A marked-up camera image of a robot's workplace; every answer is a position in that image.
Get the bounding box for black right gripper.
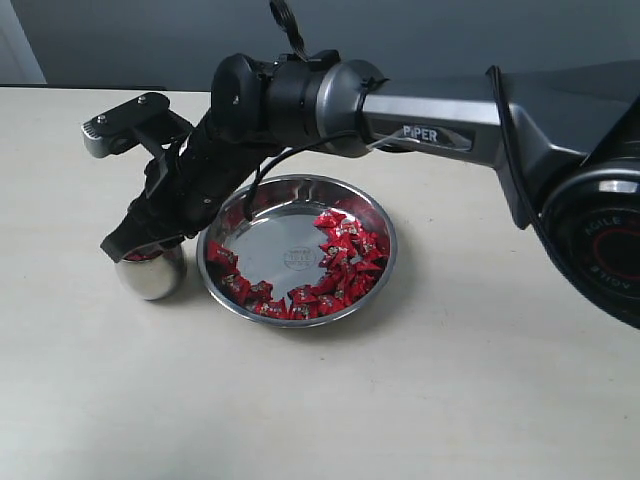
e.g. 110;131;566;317
100;112;280;263

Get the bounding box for red candy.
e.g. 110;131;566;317
317;294;352;317
123;250;162;262
313;209;358;237
253;298;289;320

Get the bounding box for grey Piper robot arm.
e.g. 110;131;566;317
90;50;639;327

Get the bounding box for steel cup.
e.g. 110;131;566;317
115;244;187;301

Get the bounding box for red snack packet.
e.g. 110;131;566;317
205;241;238;272

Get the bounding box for round steel plate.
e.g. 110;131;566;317
196;174;398;328

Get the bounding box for red wrapped candy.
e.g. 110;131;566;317
253;298;289;320
317;294;352;317
313;209;358;237

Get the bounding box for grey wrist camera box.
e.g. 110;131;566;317
81;92;193;159

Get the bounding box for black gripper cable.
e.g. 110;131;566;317
242;0;396;221

